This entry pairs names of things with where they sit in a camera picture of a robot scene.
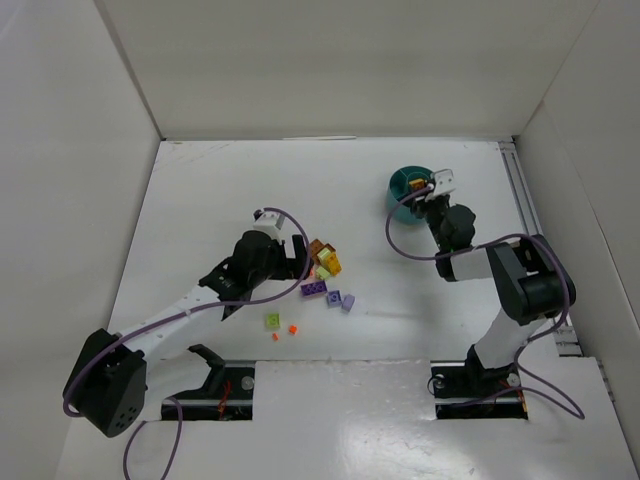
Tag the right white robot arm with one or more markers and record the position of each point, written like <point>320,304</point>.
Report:
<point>530,288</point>

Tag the lavender sloped lego brick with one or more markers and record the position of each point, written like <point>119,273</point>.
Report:
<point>348,303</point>

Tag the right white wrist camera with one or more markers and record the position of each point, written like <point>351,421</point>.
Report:
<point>444,182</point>

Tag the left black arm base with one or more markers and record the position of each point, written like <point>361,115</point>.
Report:
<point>202,386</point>

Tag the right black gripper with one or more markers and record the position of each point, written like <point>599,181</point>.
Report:
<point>430,201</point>

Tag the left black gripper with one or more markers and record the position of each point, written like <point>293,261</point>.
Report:
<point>295,253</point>

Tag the teal divided round container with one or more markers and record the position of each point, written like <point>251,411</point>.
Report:
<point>402,200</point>

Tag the yellow orange lego brick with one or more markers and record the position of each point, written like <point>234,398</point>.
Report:
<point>417,184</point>

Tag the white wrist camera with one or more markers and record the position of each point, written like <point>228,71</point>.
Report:
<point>269,223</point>
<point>444,182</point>

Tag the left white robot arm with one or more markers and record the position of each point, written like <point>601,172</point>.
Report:
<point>117,374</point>

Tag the pale green small lego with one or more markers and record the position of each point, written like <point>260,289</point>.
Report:
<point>322,273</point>

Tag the lavender square lego brick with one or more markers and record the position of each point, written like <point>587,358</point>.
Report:
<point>334,299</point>

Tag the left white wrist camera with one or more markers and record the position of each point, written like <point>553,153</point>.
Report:
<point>269,223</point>

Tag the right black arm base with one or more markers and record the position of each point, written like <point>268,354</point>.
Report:
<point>460,396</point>

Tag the dark purple lego brick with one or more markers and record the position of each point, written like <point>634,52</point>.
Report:
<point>317,288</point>

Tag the brown lego plate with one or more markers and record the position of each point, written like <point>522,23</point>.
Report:
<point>316,246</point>

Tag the green square lego brick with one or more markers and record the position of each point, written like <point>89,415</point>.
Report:
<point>272,321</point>

